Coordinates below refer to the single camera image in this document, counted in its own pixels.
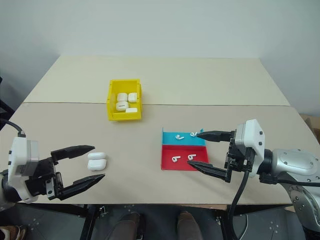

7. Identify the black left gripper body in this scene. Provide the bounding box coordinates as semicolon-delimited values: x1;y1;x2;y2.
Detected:
24;156;64;201

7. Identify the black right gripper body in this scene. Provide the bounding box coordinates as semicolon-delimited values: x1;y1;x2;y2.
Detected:
224;129;253;183

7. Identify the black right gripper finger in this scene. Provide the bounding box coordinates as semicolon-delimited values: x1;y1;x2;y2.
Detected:
197;130;234;144
187;160;231;183

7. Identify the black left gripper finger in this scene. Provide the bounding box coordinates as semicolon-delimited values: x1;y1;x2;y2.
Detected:
50;144;96;165
59;173;106;201

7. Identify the yellow plastic bin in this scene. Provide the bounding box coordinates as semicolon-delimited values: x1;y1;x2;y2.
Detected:
107;78;144;122

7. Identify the red plastic tray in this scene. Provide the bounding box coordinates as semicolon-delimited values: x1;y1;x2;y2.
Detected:
160;144;210;172

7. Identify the blue plastic tray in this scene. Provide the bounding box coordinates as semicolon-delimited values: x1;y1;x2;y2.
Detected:
161;127;207;147

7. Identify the dark brown rounded shape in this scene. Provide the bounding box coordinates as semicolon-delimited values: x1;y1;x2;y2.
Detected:
176;210;204;240

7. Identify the brown patterned shoe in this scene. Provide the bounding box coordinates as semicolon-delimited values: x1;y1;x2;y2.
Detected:
0;224;28;240

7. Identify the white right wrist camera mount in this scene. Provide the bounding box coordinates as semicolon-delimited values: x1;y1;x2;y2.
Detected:
235;119;266;177

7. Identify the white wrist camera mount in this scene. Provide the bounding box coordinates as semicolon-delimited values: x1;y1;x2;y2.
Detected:
6;136;41;204
235;119;266;177

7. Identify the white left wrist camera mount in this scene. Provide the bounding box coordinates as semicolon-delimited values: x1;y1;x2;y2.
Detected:
6;136;41;204

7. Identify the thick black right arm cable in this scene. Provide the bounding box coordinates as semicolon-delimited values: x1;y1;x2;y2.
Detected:
228;169;251;240

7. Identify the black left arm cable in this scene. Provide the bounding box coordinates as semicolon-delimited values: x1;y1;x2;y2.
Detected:
0;119;27;138

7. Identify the thin white floor cable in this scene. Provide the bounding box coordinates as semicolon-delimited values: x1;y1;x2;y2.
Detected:
240;214;251;238

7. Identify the black furniture frame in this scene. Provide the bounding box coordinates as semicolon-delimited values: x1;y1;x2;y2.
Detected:
0;74;14;131

